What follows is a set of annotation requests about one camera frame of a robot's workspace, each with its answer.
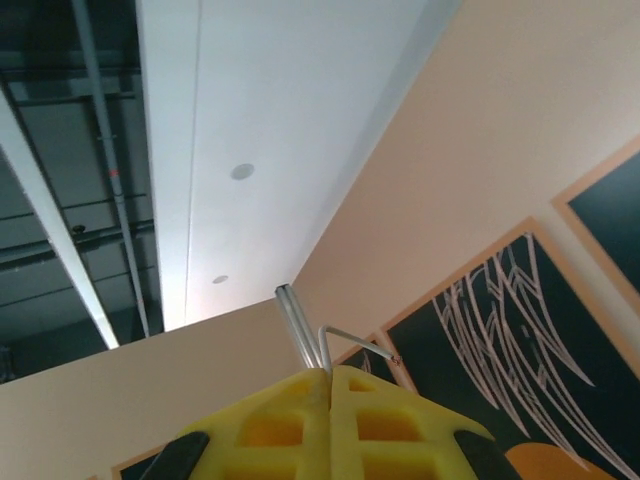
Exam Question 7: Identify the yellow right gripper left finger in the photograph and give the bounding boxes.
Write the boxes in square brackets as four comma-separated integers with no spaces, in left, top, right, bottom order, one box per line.
[137,368,333,480]

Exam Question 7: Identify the thin white cable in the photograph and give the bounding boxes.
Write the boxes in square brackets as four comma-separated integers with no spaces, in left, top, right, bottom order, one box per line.
[317,324,404,376]

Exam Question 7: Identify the grey ceiling pipe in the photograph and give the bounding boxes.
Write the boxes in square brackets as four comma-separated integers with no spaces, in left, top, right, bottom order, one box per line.
[69,0,154,339]

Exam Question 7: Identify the narrow dark wall panel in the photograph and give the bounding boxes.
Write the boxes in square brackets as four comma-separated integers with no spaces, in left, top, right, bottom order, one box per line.
[332,333,401,394]

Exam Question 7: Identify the dark leaf print wall panel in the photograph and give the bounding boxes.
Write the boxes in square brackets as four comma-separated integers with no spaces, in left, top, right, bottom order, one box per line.
[109,442,169,480]
[382,217,640,480]
[551,134,640,301]

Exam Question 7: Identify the aluminium frame post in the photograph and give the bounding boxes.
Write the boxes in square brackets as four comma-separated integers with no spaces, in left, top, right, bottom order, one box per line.
[273,282,326,374]

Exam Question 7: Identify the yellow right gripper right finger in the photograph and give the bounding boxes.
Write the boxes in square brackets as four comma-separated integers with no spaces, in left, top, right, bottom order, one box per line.
[329,365,524,480]

